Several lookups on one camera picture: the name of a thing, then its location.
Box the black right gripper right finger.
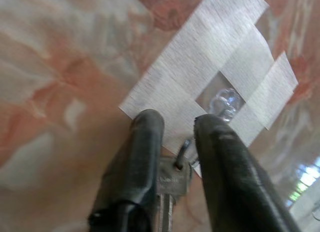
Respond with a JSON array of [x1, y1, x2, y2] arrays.
[[193, 113, 301, 232]]

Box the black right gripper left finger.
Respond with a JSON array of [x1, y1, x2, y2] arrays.
[[88, 108, 165, 232]]

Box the bunch of keys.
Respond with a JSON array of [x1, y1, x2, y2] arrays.
[[155, 138, 201, 232]]

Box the narrow white tape strip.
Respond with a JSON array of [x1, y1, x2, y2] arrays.
[[219, 25, 269, 99], [229, 51, 299, 148]]

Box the wide white tape strip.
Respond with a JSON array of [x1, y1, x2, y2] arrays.
[[118, 0, 270, 155]]

